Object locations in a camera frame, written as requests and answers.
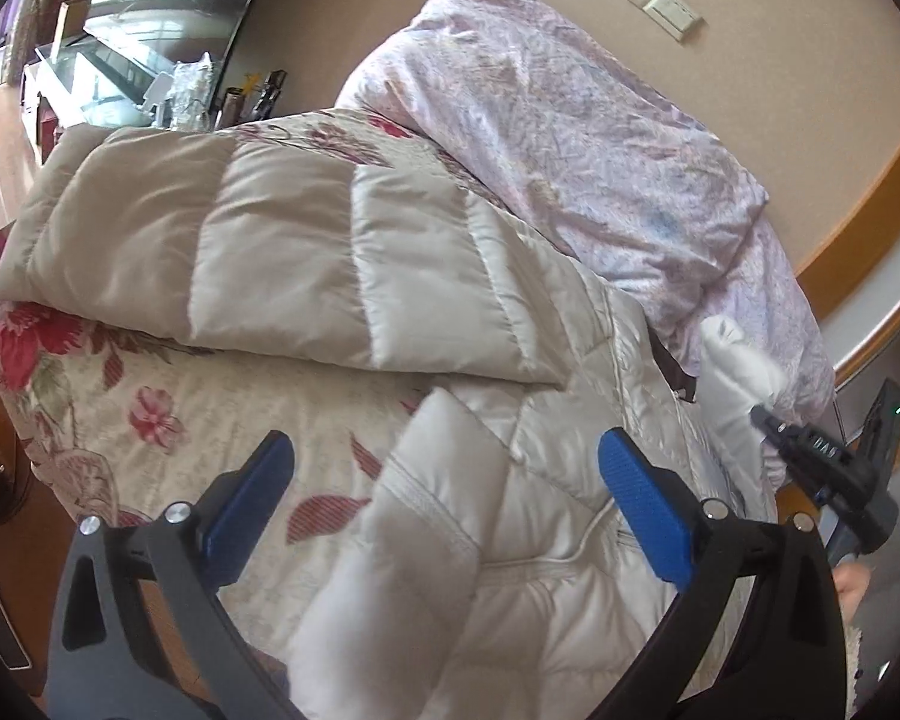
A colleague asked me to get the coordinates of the beige puffer down jacket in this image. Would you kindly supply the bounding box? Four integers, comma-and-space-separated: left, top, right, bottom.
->
0, 125, 777, 718

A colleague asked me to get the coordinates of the person's right hand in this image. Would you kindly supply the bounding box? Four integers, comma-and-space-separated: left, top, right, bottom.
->
832, 562, 871, 622

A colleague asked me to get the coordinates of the floral quilted bedspread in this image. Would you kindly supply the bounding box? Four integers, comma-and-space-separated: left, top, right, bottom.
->
0, 107, 512, 662

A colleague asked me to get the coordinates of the lilac crinkled pillow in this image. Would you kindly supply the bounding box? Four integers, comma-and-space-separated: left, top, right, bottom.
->
338, 0, 834, 421

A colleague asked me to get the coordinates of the cluttered bedside desk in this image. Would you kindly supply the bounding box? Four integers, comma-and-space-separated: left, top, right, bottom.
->
20, 0, 250, 161

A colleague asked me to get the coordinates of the white wall light switch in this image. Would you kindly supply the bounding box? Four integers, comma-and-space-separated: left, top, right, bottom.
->
644, 0, 701, 43

